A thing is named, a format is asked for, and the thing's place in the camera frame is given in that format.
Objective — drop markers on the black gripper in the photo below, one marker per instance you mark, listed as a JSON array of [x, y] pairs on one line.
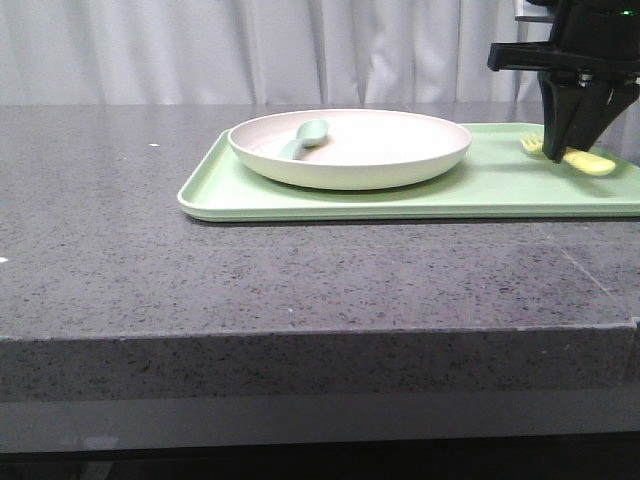
[[594, 41]]

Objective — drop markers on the yellow plastic fork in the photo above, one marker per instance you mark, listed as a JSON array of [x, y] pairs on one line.
[[582, 161]]

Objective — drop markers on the white round plate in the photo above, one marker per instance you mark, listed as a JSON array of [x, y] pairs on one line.
[[363, 150]]

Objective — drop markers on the light green serving tray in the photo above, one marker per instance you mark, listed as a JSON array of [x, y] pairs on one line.
[[496, 179]]

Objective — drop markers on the pale green plastic spoon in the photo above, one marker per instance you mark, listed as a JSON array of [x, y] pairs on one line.
[[309, 135]]

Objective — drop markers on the grey curtain backdrop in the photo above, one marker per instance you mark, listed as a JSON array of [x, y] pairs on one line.
[[259, 52]]

